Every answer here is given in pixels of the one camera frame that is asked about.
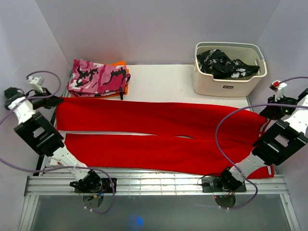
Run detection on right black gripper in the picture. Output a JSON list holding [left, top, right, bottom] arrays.
[[260, 93, 298, 121]]

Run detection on red trousers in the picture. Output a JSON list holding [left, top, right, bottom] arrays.
[[56, 98, 269, 175]]

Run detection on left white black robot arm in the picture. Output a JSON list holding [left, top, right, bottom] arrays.
[[4, 87, 103, 193]]

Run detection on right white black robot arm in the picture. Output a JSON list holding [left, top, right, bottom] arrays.
[[217, 90, 308, 191]]

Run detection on pink camouflage folded trousers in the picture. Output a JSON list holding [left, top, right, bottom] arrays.
[[67, 59, 131, 97]]

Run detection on black white floral trousers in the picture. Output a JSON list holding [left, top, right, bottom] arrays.
[[196, 49, 260, 79]]

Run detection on orange folded trousers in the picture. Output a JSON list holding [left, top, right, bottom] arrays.
[[74, 61, 129, 99]]

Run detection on cream perforated plastic basket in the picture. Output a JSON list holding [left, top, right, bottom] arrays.
[[192, 42, 267, 97]]

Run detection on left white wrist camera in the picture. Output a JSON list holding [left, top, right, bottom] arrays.
[[27, 76, 44, 93]]

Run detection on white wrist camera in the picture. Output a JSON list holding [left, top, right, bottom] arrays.
[[27, 76, 44, 93], [270, 80, 287, 102]]

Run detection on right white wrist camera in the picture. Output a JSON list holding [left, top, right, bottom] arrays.
[[270, 80, 287, 102]]

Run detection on aluminium rail frame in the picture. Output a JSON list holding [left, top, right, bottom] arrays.
[[19, 160, 300, 231]]

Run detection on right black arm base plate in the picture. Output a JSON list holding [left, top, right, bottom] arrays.
[[199, 177, 246, 193]]

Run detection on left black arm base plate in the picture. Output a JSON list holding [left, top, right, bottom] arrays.
[[69, 178, 117, 193]]

